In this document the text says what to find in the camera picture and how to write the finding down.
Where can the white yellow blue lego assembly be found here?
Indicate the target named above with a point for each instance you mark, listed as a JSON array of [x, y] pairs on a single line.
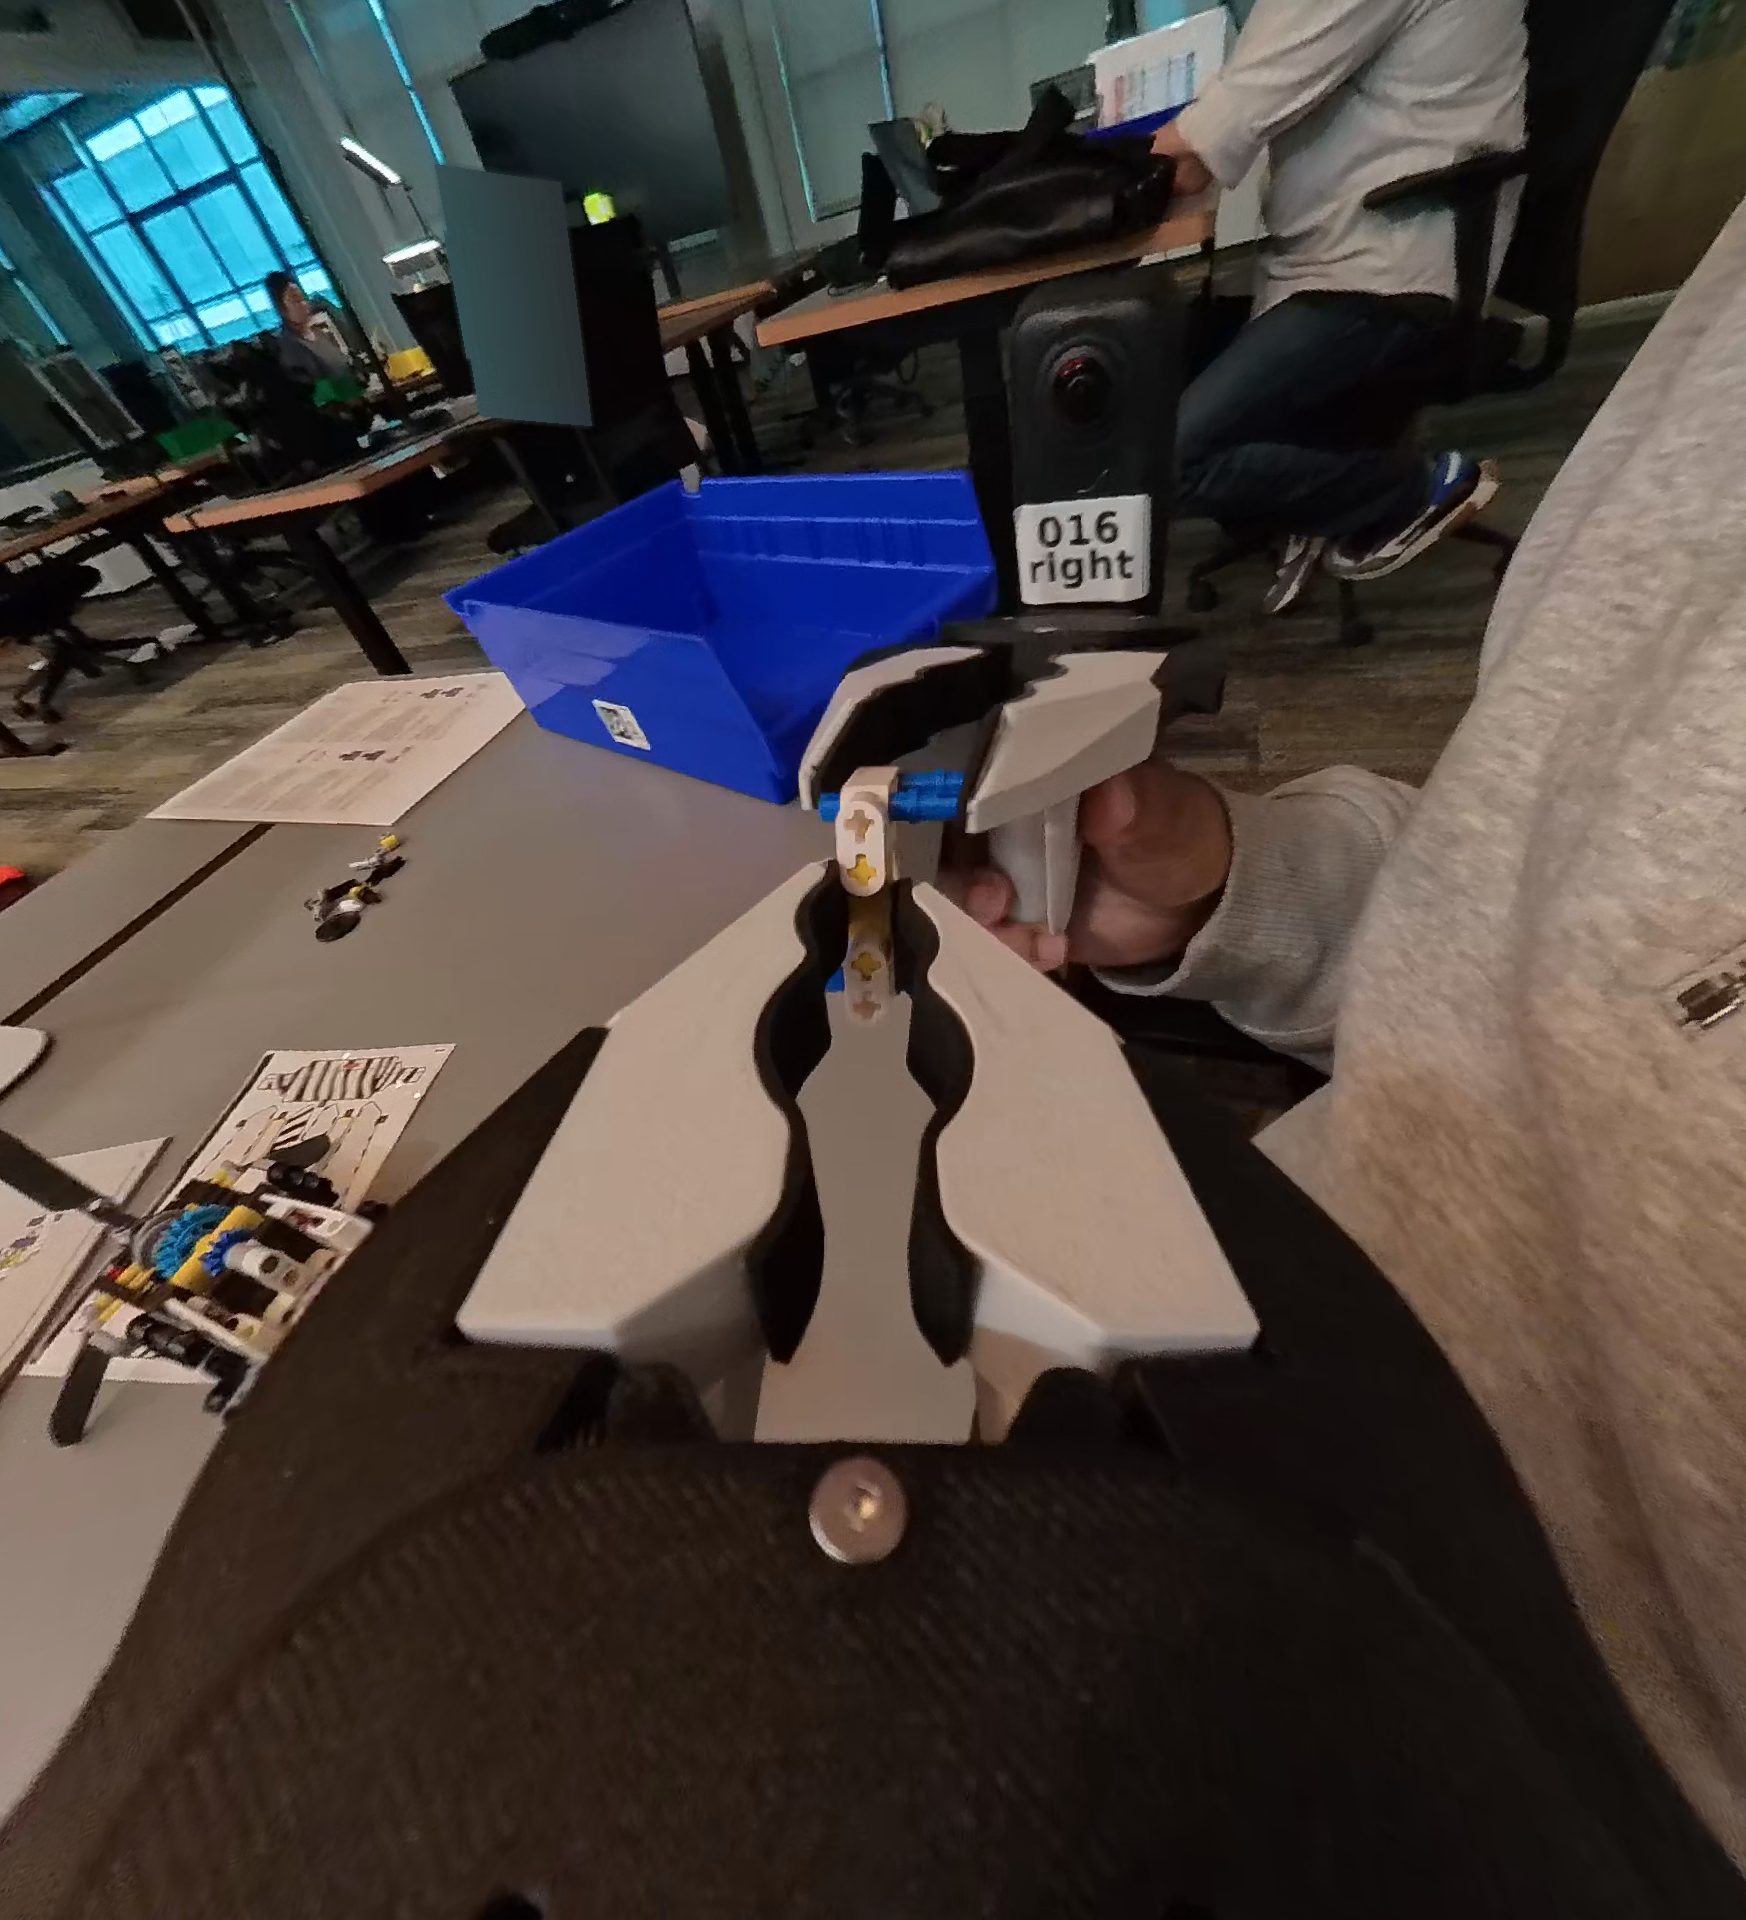
[[866, 840]]

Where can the small loose lego parts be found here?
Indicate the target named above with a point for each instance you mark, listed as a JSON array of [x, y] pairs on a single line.
[[354, 887]]

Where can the black office chair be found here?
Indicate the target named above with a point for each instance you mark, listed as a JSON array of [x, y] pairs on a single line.
[[1577, 151], [18, 615]]

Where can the open instruction manual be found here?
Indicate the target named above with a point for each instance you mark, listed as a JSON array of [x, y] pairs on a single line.
[[3, 1273]]

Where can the zebra striped lego helicopter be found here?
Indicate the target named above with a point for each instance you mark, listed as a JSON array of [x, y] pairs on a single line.
[[212, 1246]]

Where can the black bag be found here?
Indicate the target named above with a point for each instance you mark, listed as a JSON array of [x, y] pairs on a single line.
[[1024, 211]]

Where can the black computer tower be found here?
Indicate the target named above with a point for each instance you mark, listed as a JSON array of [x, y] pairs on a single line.
[[623, 343]]

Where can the person in grey hoodie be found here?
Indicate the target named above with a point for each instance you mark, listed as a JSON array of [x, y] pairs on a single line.
[[1638, 1049]]

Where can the person's right hand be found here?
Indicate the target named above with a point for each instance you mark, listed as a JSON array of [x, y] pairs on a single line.
[[1156, 872]]

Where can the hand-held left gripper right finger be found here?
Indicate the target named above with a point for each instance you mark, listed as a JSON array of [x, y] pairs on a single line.
[[1082, 1185]]

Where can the person's right forearm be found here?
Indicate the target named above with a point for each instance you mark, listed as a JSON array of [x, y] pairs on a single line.
[[1261, 900]]

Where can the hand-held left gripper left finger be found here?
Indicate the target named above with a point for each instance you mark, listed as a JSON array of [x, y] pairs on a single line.
[[632, 1185]]

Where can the white printed box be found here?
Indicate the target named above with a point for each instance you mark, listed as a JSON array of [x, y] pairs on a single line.
[[1146, 69]]

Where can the window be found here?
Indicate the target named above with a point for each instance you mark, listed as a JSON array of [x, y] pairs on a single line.
[[168, 211]]

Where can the large dark monitor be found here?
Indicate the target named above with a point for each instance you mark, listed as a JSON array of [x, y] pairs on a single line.
[[586, 89]]

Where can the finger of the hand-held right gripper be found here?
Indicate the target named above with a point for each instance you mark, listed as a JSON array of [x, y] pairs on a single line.
[[1070, 734], [887, 703]]

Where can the desk lamp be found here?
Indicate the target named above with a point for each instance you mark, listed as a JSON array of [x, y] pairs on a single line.
[[370, 157]]

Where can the printed instruction sheet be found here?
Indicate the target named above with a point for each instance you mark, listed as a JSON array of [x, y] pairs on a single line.
[[350, 750]]

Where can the long wooden desk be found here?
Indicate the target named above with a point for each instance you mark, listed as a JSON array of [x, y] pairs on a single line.
[[32, 526], [304, 493]]

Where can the blue plastic bin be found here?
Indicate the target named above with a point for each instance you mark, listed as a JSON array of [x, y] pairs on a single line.
[[691, 631]]

